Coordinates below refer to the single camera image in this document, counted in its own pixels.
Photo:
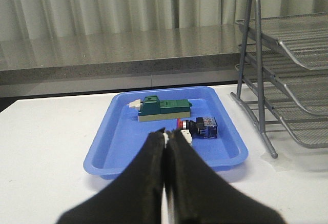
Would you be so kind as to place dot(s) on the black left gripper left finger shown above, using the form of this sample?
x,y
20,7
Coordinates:
x,y
135,196

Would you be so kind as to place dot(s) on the white circuit breaker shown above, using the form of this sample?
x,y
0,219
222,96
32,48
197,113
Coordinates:
x,y
186,133

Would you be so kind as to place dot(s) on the red emergency stop button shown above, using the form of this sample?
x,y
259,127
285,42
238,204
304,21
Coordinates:
x,y
203,127

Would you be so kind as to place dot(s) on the mesh tray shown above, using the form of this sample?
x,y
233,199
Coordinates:
x,y
302,38
307,130
284,80

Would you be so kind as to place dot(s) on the green terminal block module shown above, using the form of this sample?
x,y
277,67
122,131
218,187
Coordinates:
x,y
151,108

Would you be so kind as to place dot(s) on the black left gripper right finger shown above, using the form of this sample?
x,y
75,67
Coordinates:
x,y
196,194

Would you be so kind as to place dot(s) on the grey stone counter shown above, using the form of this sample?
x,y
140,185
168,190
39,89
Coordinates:
x,y
130,60

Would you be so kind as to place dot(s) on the grey metal rack frame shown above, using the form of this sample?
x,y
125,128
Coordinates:
x,y
250,66

